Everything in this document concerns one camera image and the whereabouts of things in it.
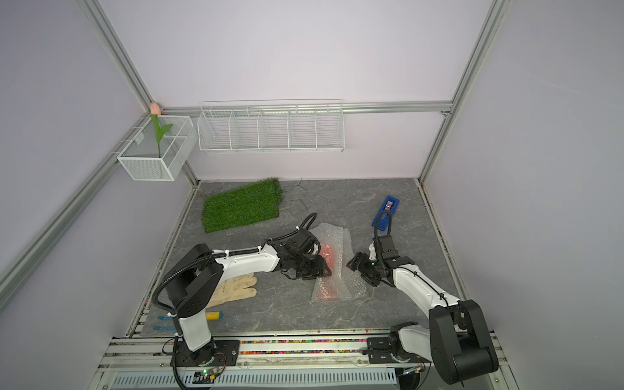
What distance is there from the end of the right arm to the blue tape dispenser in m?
0.25

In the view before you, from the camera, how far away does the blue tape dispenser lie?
1029mm

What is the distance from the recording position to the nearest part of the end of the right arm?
632mm
